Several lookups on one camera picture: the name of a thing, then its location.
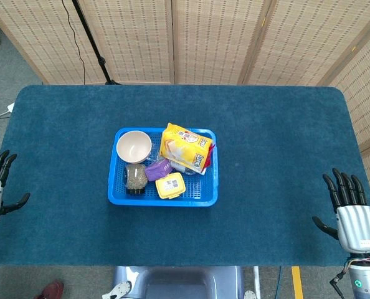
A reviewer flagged black tripod stand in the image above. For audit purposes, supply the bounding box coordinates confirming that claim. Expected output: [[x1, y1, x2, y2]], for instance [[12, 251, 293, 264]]
[[71, 0, 122, 85]]

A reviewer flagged beige bowl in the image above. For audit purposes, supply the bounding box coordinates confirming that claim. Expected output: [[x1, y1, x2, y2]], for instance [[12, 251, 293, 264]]
[[116, 130, 153, 165]]

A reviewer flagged red shoe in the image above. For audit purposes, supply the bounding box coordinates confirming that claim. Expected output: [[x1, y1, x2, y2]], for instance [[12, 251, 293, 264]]
[[34, 280, 65, 299]]

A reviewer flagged thin black hanging cable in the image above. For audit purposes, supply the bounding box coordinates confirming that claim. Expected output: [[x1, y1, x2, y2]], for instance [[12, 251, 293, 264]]
[[61, 0, 86, 85]]

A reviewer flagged yellow square container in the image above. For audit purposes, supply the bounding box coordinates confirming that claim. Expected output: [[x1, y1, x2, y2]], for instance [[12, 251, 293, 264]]
[[154, 173, 186, 200]]

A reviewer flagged blue plastic basket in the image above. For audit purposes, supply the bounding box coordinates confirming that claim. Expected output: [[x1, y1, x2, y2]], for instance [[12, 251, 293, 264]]
[[107, 126, 220, 208]]

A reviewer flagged clear water bottle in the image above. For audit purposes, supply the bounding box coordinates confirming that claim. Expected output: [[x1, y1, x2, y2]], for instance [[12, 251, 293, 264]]
[[149, 146, 208, 176]]

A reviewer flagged purple carton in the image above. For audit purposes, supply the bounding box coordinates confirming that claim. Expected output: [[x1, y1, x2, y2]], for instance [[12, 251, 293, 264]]
[[144, 158, 173, 182]]

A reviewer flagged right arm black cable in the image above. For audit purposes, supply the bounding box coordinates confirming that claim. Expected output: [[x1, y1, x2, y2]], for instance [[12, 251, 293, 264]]
[[329, 268, 350, 295]]

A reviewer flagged teal table mat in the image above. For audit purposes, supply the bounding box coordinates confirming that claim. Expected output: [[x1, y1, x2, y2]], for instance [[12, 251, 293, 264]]
[[0, 84, 370, 268]]

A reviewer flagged yellow snack bag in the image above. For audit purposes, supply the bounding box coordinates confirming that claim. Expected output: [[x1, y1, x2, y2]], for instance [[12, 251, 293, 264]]
[[159, 122, 217, 175]]

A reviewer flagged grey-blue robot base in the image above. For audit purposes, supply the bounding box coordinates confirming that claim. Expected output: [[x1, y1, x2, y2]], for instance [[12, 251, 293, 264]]
[[112, 265, 245, 299]]

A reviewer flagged blue floor cable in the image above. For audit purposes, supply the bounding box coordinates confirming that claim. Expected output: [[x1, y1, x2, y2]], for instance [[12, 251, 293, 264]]
[[273, 266, 282, 299]]

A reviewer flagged yellow floor tape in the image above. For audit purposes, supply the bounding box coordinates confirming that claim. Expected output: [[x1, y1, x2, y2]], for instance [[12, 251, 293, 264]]
[[291, 266, 305, 299]]

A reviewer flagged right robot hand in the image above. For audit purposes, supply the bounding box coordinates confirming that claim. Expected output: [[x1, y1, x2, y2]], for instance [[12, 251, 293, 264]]
[[311, 168, 370, 254]]

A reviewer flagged glass jar of herbs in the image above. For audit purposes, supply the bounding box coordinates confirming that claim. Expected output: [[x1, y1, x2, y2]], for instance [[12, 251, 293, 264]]
[[124, 164, 149, 196]]

